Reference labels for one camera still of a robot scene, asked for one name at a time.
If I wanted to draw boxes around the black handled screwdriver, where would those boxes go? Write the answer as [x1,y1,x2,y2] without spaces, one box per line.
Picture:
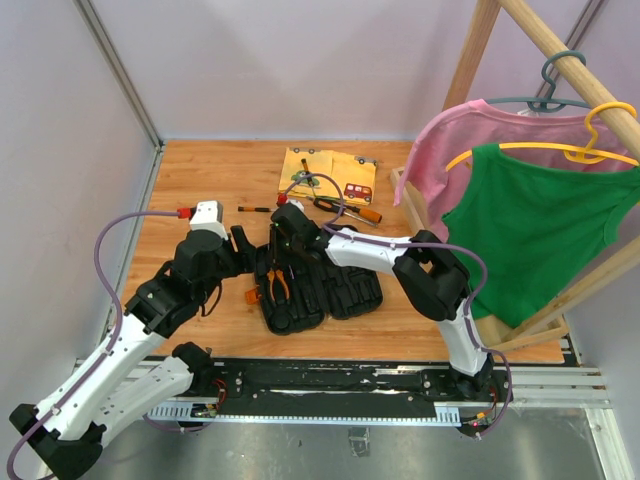
[312,197,340,213]

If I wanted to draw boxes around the yellow clothes hanger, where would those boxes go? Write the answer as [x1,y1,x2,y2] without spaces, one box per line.
[436,100,633,172]

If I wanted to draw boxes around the teal clothes hanger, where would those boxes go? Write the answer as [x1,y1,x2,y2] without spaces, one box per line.
[486,50,590,114]

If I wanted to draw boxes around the purple cable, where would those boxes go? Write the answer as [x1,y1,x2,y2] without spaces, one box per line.
[277,172,514,441]
[5,207,184,480]

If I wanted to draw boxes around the green tank top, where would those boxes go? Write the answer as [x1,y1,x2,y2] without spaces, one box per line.
[444,146,639,328]

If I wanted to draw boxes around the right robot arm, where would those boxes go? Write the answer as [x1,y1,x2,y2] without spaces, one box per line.
[271,204,494,400]

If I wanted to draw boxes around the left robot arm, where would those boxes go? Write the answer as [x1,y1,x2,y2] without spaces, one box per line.
[9,226,256,479]

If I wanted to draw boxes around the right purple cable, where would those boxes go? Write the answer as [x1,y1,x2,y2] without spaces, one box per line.
[277,172,514,441]

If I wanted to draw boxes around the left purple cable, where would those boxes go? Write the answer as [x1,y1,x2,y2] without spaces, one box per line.
[5,207,184,480]

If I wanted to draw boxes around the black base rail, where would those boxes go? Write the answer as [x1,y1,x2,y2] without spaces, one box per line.
[64,355,614,429]

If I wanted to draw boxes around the pink t-shirt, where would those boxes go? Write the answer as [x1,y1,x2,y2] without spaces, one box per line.
[393,98,640,244]

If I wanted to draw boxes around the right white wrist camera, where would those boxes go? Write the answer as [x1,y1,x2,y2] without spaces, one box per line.
[276,193,305,212]

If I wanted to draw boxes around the orange handled screwdriver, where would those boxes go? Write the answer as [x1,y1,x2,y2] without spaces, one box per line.
[340,205,382,225]

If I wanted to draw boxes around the small screwdriver on cloth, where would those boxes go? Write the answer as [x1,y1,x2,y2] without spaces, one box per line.
[301,158,317,199]

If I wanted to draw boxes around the yellow car print cloth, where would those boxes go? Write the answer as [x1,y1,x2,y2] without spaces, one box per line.
[278,147,378,206]

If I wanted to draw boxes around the small black precision screwdriver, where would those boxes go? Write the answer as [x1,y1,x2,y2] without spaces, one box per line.
[237,206,276,213]

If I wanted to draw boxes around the wooden clothes rack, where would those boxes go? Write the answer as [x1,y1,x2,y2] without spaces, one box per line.
[404,1,639,364]

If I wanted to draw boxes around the black plastic tool case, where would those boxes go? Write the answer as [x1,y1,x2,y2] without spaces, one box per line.
[245,225,383,335]

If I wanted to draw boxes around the orange needle nose pliers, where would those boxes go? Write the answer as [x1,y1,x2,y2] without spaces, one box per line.
[267,268,291,304]

